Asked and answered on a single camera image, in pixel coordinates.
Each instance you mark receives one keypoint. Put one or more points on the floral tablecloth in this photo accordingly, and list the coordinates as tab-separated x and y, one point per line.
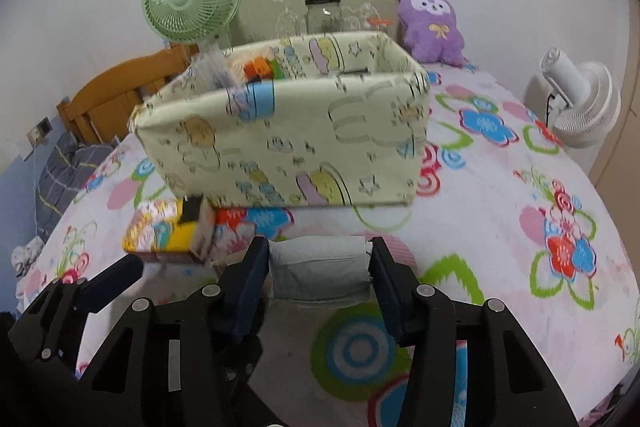
500	217

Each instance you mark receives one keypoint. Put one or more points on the purple plush bunny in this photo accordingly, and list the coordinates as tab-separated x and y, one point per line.
430	37

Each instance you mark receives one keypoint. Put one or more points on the colourful cartoon tissue packet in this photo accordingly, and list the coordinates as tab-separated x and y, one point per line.
160	227

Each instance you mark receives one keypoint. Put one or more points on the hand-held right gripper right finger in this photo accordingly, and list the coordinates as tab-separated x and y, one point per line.
392	302

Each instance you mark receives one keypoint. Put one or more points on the yellow printed fabric storage box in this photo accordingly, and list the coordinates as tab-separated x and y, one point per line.
300	132

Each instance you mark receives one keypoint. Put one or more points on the white crumpled cloth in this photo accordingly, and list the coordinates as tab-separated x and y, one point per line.
27	257

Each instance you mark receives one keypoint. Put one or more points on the beige wooden door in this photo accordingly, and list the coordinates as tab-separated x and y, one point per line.
625	167

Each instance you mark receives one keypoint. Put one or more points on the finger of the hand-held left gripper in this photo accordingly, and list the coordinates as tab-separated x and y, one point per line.
112	279

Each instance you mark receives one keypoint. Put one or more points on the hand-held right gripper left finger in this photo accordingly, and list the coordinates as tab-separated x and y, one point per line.
250	292

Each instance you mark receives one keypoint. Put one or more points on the transparent plastic packet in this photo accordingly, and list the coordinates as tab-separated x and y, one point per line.
215	69

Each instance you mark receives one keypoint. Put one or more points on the dark wall socket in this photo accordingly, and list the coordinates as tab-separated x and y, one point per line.
45	125

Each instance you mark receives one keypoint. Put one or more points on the wooden bed headboard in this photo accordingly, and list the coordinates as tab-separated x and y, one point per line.
100	102

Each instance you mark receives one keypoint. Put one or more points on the grey cloth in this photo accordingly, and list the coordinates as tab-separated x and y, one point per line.
320	272

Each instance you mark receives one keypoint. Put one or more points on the cotton swab jar orange lid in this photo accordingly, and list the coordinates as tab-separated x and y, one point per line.
379	26

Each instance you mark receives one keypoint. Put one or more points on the grey plaid pillow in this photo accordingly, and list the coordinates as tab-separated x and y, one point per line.
60	177

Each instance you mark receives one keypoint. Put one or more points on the green and orange packet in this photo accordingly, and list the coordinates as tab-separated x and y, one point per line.
260	67

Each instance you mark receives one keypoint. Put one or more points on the glass mug jar green lid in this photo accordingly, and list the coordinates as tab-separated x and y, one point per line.
322	19

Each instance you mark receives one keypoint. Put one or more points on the white standing fan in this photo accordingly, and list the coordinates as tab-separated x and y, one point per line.
585	102

